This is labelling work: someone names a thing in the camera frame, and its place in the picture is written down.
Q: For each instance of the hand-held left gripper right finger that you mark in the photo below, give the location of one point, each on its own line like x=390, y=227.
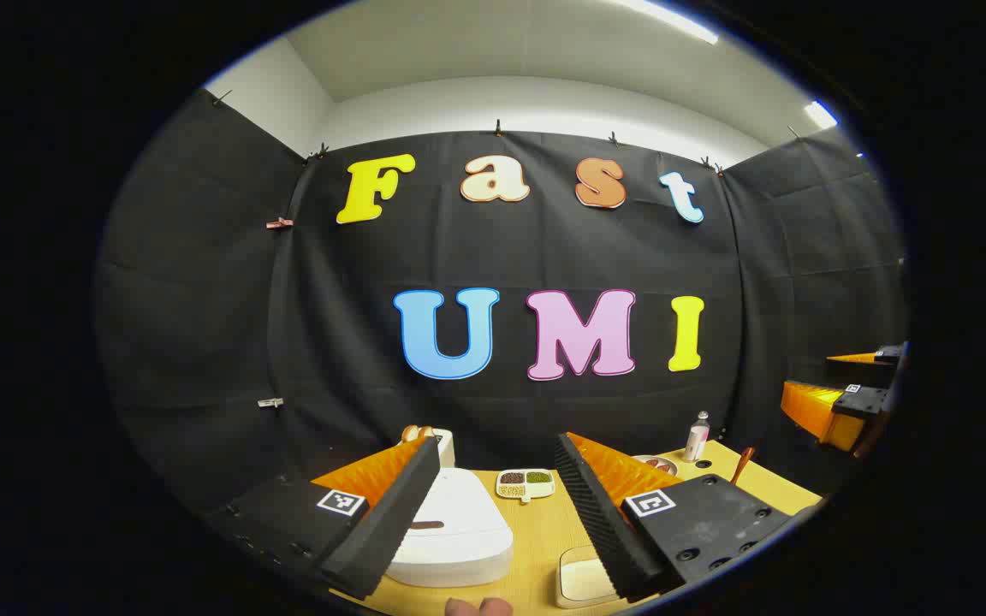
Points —
x=600, y=522

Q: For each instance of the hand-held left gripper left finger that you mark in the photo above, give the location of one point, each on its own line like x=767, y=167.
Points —
x=390, y=522

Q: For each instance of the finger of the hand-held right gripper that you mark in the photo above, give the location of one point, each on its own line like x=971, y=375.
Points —
x=878, y=355
x=814, y=411

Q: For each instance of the white rice cooker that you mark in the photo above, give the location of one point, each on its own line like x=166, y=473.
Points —
x=467, y=530

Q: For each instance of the brown wooden spoon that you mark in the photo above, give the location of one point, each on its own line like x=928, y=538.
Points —
x=742, y=466

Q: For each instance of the translucent white square tray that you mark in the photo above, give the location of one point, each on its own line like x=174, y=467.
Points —
x=583, y=582

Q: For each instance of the red meat piece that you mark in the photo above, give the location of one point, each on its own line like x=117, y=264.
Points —
x=657, y=464

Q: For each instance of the white round plate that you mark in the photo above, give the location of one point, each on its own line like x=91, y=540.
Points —
x=667, y=468

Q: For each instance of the toasted bread slice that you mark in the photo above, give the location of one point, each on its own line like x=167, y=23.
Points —
x=425, y=432
x=410, y=433

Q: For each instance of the white toaster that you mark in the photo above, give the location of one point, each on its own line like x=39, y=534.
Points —
x=444, y=447

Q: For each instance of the white divided bean dish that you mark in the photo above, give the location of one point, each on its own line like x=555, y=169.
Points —
x=512, y=489

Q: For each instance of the small pink label bottle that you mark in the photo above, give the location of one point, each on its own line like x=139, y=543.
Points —
x=697, y=441

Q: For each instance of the silver backdrop clip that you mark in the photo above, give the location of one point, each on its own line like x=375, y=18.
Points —
x=270, y=402

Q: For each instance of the ceiling light strip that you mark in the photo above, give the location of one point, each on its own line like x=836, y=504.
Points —
x=820, y=115

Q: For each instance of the black backdrop cloth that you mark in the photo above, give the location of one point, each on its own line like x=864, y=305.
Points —
x=544, y=248

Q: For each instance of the copper backdrop clip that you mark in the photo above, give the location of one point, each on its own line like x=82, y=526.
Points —
x=279, y=223

